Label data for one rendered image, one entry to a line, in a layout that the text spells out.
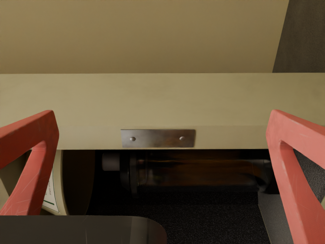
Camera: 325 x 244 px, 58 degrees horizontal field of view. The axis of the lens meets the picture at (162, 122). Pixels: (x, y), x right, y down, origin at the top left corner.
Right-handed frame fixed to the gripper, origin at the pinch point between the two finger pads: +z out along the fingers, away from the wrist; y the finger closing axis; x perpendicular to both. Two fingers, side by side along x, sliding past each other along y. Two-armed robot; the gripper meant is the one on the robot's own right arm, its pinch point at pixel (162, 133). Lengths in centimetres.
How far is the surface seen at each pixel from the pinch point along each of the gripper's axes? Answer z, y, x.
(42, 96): 17.8, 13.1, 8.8
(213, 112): 14.6, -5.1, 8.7
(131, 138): 12.2, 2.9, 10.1
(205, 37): 55, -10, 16
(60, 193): 14.0, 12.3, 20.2
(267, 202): 22.9, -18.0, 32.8
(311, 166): 15.8, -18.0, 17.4
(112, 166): 21.6, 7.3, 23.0
